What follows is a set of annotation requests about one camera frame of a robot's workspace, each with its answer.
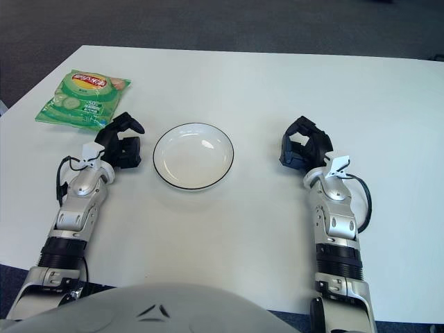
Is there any green potato chips bag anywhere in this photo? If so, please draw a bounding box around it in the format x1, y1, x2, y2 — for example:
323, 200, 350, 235
33, 68, 133, 132

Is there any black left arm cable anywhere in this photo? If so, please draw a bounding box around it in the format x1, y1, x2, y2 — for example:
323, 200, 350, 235
55, 155, 87, 204

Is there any white plate with black rim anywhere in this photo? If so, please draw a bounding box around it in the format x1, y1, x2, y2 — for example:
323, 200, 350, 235
153, 121, 235, 191

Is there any grey robot torso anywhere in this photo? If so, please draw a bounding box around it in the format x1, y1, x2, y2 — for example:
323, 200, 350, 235
0, 281, 306, 333

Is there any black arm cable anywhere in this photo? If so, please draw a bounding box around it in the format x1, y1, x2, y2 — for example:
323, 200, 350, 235
55, 155, 87, 204
341, 171, 373, 233

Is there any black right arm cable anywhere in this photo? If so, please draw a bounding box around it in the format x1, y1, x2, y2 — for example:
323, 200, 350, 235
341, 171, 373, 233

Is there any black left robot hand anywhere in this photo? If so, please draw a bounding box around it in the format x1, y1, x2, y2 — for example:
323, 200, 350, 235
94, 112, 146, 170

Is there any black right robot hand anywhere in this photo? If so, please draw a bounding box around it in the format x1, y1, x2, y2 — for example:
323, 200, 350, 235
279, 116, 334, 171

